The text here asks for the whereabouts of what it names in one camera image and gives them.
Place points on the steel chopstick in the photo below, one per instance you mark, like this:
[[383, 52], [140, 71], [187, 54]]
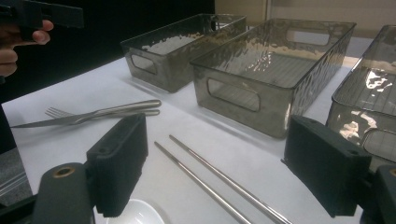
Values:
[[199, 183], [218, 177]]

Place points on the aluminium floor rail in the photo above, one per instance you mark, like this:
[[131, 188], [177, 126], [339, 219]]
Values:
[[12, 185]]

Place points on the black curtain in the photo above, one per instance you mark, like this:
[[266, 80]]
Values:
[[109, 28]]

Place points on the white ceramic spoon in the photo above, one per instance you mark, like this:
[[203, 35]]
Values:
[[137, 214]]

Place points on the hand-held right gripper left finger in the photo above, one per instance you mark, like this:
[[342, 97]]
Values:
[[118, 165]]

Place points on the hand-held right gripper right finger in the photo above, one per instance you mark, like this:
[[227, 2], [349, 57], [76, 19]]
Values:
[[323, 168]]

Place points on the clear grey plastic bin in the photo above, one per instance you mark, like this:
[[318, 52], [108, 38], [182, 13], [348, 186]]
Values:
[[271, 68], [370, 93], [168, 49]]

